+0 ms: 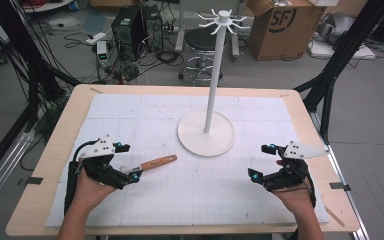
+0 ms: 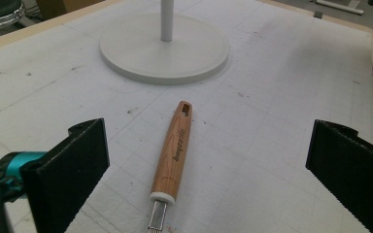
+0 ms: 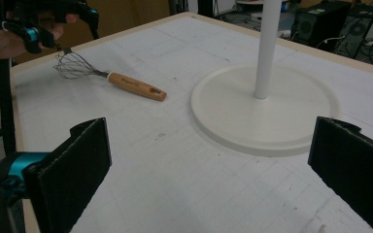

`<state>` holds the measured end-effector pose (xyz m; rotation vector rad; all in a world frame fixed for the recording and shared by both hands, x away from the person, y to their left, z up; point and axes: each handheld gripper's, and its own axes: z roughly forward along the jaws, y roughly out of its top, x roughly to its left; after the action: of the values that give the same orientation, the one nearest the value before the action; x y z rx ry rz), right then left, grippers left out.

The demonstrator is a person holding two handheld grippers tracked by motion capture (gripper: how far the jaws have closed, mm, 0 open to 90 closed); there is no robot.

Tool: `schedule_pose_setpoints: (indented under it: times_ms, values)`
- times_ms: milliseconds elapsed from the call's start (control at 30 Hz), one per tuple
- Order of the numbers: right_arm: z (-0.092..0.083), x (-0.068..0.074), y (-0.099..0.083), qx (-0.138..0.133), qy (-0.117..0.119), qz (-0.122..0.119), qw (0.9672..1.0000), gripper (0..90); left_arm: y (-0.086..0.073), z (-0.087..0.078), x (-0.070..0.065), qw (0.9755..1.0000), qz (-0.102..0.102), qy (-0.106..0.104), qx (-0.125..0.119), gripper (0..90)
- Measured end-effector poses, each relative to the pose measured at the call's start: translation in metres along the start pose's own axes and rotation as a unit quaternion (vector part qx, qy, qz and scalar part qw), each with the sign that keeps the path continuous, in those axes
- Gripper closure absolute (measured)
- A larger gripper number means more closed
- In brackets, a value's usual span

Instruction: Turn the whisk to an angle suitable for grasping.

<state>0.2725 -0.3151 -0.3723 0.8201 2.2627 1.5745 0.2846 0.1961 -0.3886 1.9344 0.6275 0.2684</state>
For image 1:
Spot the bench power supply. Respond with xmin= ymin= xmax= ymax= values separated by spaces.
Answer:
xmin=95 ymin=40 xmax=110 ymax=67

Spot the aluminium rail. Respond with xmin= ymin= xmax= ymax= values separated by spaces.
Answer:
xmin=0 ymin=128 xmax=37 ymax=218
xmin=308 ymin=111 xmax=370 ymax=240

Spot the cardboard box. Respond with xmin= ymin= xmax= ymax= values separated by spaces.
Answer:
xmin=247 ymin=0 xmax=327 ymax=62

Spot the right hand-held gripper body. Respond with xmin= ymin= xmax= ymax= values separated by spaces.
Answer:
xmin=262 ymin=140 xmax=331 ymax=193

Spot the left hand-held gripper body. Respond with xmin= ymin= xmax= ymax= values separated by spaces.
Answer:
xmin=78 ymin=134 xmax=132 ymax=191

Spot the white power strip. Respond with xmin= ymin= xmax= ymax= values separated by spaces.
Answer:
xmin=85 ymin=31 xmax=108 ymax=46

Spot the black metal frame stand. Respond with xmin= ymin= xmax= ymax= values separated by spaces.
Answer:
xmin=0 ymin=0 xmax=82 ymax=134
xmin=293 ymin=0 xmax=384 ymax=146

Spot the brown tape strip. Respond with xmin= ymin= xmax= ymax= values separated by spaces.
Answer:
xmin=324 ymin=206 xmax=346 ymax=228

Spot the small black computer tower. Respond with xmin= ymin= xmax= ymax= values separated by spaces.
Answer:
xmin=142 ymin=3 xmax=164 ymax=52

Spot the black round stool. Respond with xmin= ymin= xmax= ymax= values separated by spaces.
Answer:
xmin=178 ymin=27 xmax=225 ymax=87

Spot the large black computer tower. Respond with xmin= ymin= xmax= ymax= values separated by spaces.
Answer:
xmin=110 ymin=5 xmax=145 ymax=62

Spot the person's left hand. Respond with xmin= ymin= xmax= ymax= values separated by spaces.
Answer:
xmin=69 ymin=166 xmax=118 ymax=218

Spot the black tape piece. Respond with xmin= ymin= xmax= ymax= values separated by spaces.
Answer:
xmin=329 ymin=182 xmax=352 ymax=192
xmin=17 ymin=176 xmax=44 ymax=187

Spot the white flat board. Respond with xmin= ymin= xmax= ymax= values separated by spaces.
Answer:
xmin=307 ymin=40 xmax=377 ymax=61

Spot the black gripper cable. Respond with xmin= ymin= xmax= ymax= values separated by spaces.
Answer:
xmin=300 ymin=176 xmax=318 ymax=209
xmin=63 ymin=139 xmax=100 ymax=216

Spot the tangle of black floor cables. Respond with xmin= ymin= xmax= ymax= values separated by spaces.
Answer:
xmin=106 ymin=46 xmax=186 ymax=86

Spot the person's right hand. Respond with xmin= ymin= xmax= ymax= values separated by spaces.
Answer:
xmin=272 ymin=180 xmax=317 ymax=220

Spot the wooden-handled kitchen tool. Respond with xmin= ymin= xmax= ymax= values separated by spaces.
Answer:
xmin=119 ymin=154 xmax=178 ymax=175

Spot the white hook rack stand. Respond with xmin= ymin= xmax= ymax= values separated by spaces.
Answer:
xmin=177 ymin=9 xmax=250 ymax=158

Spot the grey plastic bag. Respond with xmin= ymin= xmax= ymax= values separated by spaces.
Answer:
xmin=315 ymin=12 xmax=356 ymax=46

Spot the white grid mat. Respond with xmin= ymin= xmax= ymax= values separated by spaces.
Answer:
xmin=45 ymin=93 xmax=330 ymax=228

